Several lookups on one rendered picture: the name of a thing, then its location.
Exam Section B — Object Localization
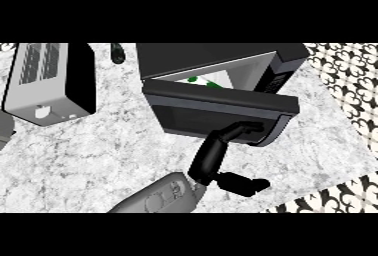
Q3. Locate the silver toaster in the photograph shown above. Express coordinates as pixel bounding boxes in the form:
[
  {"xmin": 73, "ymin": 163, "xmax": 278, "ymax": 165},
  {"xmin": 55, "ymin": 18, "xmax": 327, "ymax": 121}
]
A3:
[{"xmin": 2, "ymin": 43, "xmax": 99, "ymax": 127}]

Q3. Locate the dark grey microwave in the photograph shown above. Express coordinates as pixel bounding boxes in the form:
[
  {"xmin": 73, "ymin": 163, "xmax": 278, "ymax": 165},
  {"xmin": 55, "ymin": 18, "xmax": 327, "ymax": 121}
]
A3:
[{"xmin": 136, "ymin": 43, "xmax": 312, "ymax": 95}]

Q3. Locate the grey appliance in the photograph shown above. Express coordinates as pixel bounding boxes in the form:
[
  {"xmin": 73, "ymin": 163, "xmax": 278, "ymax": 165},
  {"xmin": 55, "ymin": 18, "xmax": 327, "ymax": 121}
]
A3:
[{"xmin": 0, "ymin": 111, "xmax": 18, "ymax": 152}]

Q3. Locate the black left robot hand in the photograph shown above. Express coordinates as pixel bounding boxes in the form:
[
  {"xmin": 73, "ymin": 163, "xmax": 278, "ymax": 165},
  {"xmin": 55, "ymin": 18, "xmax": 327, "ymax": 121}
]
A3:
[{"xmin": 186, "ymin": 120, "xmax": 272, "ymax": 198}]

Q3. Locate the dark green bottle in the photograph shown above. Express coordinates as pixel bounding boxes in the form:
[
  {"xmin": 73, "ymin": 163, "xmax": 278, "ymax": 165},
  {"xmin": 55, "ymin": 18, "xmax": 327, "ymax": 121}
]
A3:
[{"xmin": 110, "ymin": 43, "xmax": 126, "ymax": 65}]

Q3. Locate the dark grey microwave door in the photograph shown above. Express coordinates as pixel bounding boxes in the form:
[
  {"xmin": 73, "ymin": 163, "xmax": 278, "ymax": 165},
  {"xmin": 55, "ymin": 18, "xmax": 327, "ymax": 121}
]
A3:
[{"xmin": 141, "ymin": 78, "xmax": 302, "ymax": 148}]

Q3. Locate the white green milk carton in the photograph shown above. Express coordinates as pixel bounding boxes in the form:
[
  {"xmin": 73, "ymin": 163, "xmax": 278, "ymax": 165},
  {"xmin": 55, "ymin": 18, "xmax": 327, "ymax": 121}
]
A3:
[{"xmin": 173, "ymin": 69, "xmax": 237, "ymax": 90}]

